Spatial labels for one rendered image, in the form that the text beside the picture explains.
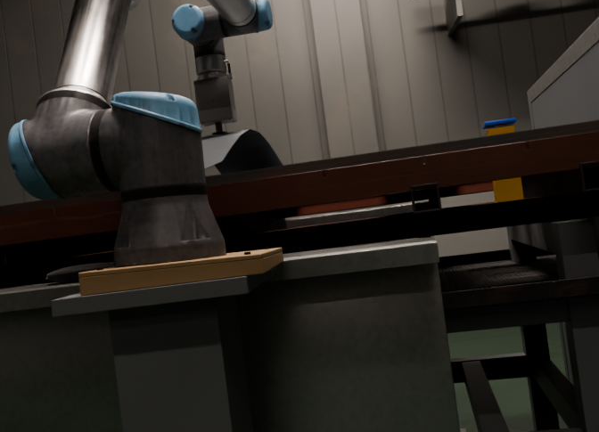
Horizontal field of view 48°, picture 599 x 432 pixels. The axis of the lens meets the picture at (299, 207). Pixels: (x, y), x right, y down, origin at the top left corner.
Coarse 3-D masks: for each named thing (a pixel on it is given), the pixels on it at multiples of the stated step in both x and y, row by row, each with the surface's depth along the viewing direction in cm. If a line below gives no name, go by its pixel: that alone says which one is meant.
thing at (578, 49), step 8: (592, 24) 132; (584, 32) 139; (592, 32) 133; (576, 40) 146; (584, 40) 140; (592, 40) 134; (568, 48) 153; (576, 48) 146; (584, 48) 140; (568, 56) 154; (576, 56) 147; (560, 64) 163; (568, 64) 155; (552, 72) 172; (560, 72) 164; (544, 80) 183; (552, 80) 174; (536, 88) 195; (544, 88) 184; (528, 96) 209; (536, 96) 197
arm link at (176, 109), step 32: (128, 96) 88; (160, 96) 88; (96, 128) 89; (128, 128) 88; (160, 128) 88; (192, 128) 90; (96, 160) 89; (128, 160) 88; (160, 160) 87; (192, 160) 90
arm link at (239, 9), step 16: (208, 0) 134; (224, 0) 133; (240, 0) 138; (256, 0) 150; (224, 16) 143; (240, 16) 143; (256, 16) 149; (272, 16) 155; (224, 32) 153; (240, 32) 153; (256, 32) 155
